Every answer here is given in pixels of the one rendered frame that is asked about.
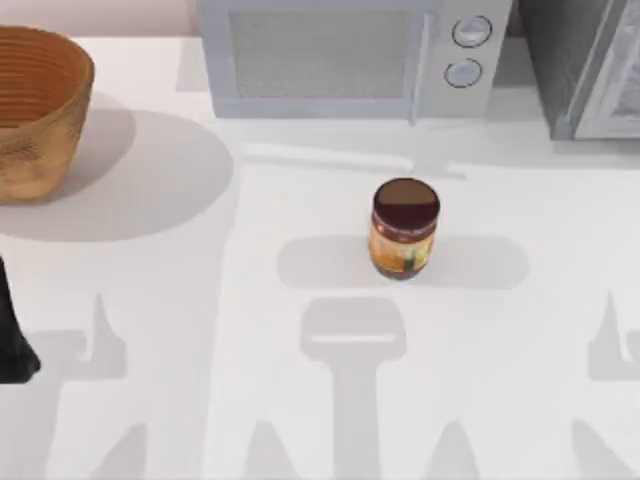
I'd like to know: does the brown jar with orange label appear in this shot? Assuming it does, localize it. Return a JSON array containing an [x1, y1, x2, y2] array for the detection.
[[369, 177, 442, 283]]

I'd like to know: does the pale microwave oven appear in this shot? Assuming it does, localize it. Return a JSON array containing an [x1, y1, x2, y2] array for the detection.
[[195, 0, 515, 127]]

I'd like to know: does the microwave knob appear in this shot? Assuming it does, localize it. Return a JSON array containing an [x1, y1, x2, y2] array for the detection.
[[443, 57, 484, 90], [451, 15, 494, 47]]

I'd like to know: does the grey cabinet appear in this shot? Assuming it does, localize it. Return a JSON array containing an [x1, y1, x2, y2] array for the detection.
[[518, 0, 640, 143]]

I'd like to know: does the brown woven basket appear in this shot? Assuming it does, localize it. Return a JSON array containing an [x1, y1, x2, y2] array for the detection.
[[0, 26, 96, 205]]

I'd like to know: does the microwave door handle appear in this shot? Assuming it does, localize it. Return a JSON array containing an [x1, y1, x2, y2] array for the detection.
[[407, 13, 432, 127]]

